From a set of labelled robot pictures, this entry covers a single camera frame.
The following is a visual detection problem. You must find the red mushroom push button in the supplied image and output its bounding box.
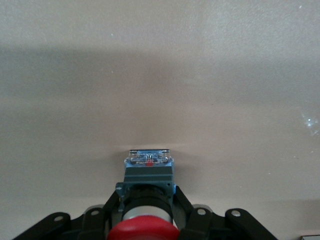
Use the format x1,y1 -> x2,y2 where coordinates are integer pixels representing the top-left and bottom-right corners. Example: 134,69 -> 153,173
107,149 -> 181,240

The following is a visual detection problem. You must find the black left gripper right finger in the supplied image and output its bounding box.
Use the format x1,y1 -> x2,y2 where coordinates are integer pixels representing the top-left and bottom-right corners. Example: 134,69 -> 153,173
171,186 -> 278,240

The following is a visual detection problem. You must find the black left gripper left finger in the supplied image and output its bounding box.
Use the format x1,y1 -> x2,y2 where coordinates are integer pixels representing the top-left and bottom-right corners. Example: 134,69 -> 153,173
11,189 -> 125,240

